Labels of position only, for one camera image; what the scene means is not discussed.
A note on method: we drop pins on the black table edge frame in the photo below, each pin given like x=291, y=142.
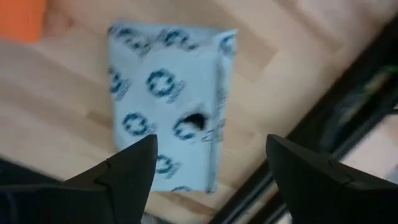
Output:
x=348, y=124

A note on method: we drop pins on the white blue-printed medical packet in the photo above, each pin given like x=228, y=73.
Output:
x=168, y=99

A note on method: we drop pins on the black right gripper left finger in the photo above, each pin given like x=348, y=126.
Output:
x=124, y=186

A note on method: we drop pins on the orange bin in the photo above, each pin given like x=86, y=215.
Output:
x=20, y=18

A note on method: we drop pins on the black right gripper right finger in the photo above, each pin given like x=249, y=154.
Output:
x=317, y=189

